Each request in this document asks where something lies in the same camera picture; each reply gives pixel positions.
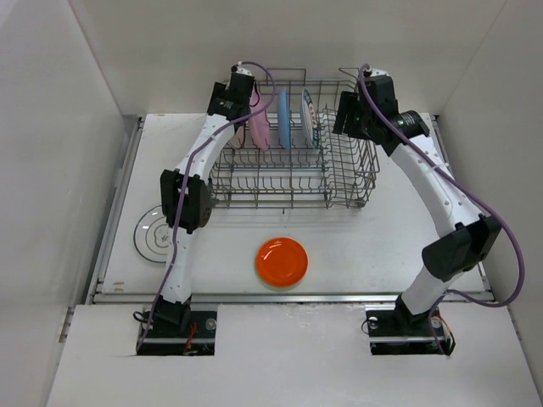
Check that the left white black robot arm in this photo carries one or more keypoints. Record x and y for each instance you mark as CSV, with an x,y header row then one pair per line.
x,y
185,194

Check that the small orange plate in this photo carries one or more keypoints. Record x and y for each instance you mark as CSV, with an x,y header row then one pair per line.
x,y
281,262

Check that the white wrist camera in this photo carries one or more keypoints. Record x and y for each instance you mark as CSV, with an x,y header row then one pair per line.
x,y
239,69
372,72

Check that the white plate teal lettered rim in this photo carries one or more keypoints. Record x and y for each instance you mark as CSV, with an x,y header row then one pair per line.
x,y
309,120

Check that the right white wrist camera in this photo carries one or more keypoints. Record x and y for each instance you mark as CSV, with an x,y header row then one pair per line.
x,y
372,72

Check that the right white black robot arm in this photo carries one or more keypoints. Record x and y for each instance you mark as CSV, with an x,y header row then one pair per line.
x,y
465,234

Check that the white plate dark line emblem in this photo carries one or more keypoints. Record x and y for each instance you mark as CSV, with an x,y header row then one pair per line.
x,y
151,236

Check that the pink plate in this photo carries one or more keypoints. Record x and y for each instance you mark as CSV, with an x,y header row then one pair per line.
x,y
259,126

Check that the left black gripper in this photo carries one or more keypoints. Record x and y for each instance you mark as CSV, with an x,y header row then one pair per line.
x,y
220,91

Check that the blue plate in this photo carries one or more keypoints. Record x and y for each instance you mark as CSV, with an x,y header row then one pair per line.
x,y
283,119

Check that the right aluminium rail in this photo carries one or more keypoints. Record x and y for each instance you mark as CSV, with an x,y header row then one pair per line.
x,y
474,283

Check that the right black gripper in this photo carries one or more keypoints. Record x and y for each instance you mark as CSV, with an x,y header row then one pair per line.
x,y
344,104

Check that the front aluminium rail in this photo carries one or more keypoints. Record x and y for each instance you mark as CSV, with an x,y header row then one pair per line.
x,y
224,298

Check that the grey wire dish rack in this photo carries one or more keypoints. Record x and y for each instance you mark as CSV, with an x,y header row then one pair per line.
x,y
342,172

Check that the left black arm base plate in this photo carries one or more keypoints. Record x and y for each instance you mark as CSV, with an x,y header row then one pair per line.
x,y
197,338

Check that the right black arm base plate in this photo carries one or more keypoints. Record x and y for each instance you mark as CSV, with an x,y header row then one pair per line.
x,y
389,336

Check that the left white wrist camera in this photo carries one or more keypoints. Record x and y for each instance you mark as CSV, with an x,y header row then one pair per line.
x,y
239,69

